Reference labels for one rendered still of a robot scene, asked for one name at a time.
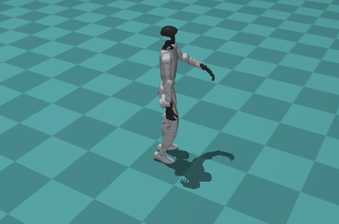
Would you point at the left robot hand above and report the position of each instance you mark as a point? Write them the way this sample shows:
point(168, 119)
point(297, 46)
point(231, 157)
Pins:
point(204, 67)

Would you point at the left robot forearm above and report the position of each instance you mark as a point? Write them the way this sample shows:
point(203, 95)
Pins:
point(194, 62)

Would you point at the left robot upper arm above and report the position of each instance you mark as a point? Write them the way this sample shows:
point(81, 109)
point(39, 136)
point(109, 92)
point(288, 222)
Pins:
point(184, 57)

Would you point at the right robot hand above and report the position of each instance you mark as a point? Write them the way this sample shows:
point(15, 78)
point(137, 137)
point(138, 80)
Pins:
point(170, 113)

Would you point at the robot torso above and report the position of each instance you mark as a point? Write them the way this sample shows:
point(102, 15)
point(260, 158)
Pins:
point(174, 56)

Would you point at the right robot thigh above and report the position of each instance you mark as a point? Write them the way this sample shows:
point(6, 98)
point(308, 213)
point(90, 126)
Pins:
point(173, 124)

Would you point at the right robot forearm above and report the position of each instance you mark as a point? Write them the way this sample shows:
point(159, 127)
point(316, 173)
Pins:
point(168, 93)

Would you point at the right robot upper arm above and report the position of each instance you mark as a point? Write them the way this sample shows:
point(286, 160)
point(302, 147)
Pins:
point(166, 62)

